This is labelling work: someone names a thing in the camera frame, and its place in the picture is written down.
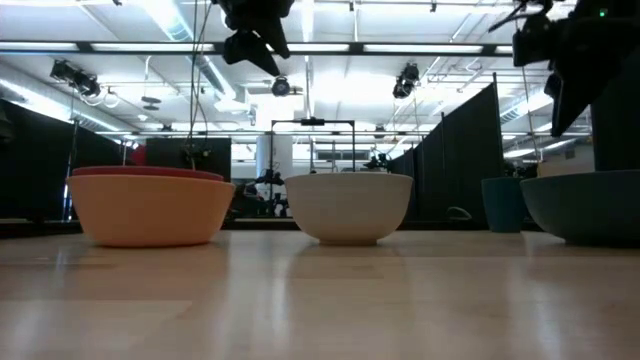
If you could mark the orange bowl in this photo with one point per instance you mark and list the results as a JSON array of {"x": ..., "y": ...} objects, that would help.
[{"x": 150, "y": 212}]

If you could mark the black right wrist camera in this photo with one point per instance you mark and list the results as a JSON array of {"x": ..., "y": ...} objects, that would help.
[{"x": 532, "y": 42}]

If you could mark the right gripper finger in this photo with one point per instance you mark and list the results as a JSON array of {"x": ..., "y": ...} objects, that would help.
[{"x": 572, "y": 107}]

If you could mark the white bowl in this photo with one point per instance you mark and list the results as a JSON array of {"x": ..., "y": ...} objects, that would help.
[{"x": 349, "y": 210}]

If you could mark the white column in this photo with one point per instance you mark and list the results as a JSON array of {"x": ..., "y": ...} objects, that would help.
[{"x": 274, "y": 155}]

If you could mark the silver ventilation duct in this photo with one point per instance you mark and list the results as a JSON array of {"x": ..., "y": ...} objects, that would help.
[{"x": 210, "y": 75}]

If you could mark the black ceiling spotlight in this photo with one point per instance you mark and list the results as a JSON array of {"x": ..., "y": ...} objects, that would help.
[
  {"x": 75, "y": 77},
  {"x": 280, "y": 86},
  {"x": 406, "y": 80}
]

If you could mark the black frame stand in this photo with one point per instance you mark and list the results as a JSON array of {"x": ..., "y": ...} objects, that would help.
[{"x": 312, "y": 121}]

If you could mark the black and red cart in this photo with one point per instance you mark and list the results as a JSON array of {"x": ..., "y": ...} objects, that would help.
[{"x": 215, "y": 155}]

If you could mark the tall black partition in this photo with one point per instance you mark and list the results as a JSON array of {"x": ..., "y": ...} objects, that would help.
[{"x": 617, "y": 135}]

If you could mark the dark blue bowl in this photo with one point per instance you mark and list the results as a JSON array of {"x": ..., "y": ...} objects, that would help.
[{"x": 590, "y": 207}]

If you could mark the distant black equipment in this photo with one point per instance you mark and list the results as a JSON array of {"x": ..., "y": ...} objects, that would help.
[{"x": 260, "y": 197}]

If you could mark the black bar with light strips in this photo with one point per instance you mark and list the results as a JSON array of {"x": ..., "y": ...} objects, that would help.
[{"x": 425, "y": 48}]

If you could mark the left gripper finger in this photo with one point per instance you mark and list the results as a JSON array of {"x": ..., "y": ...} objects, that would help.
[
  {"x": 277, "y": 35},
  {"x": 247, "y": 50}
]

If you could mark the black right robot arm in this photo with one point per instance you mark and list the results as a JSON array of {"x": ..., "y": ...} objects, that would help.
[{"x": 615, "y": 9}]

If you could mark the black partition with pole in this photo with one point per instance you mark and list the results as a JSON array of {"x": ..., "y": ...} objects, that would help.
[{"x": 460, "y": 165}]

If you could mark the blue cup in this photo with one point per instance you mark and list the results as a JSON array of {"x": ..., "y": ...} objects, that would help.
[{"x": 501, "y": 205}]

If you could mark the low black partition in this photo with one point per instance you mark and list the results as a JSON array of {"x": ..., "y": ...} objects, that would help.
[{"x": 35, "y": 165}]

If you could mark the red bowl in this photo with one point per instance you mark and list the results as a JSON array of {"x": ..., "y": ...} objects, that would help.
[{"x": 147, "y": 173}]

